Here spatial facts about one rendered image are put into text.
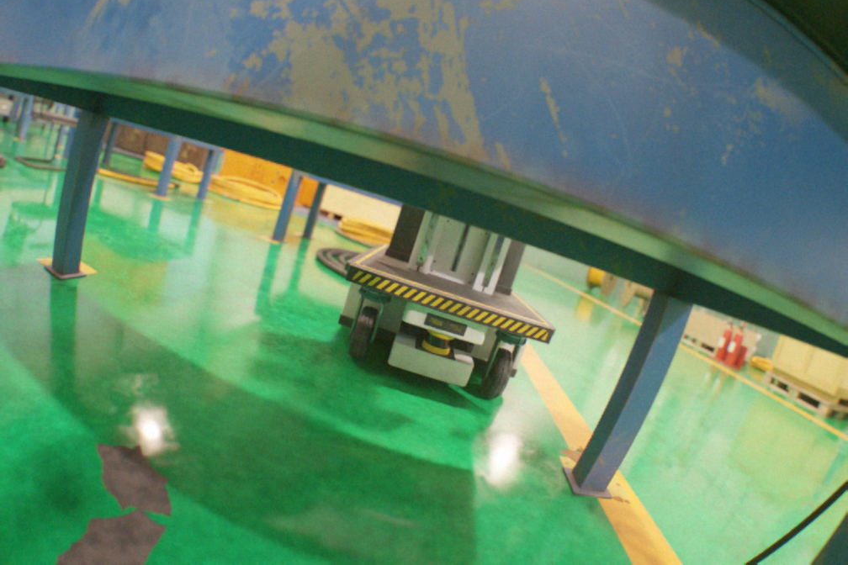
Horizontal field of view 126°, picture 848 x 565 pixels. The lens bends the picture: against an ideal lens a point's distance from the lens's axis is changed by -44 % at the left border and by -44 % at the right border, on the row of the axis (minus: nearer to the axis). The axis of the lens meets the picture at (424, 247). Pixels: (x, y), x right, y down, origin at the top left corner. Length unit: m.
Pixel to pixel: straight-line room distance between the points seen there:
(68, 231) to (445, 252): 1.36
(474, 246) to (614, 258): 0.73
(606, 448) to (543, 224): 0.57
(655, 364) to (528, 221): 0.46
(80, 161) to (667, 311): 1.65
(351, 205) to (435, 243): 4.74
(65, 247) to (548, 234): 1.40
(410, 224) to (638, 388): 1.08
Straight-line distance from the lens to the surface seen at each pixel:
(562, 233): 0.84
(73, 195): 1.37
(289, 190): 3.00
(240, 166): 6.89
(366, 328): 1.23
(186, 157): 7.49
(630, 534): 1.02
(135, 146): 8.56
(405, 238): 1.59
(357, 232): 4.56
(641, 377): 0.96
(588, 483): 1.06
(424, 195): 0.80
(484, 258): 1.45
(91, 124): 1.35
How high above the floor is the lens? 0.52
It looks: 4 degrees down
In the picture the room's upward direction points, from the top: 18 degrees clockwise
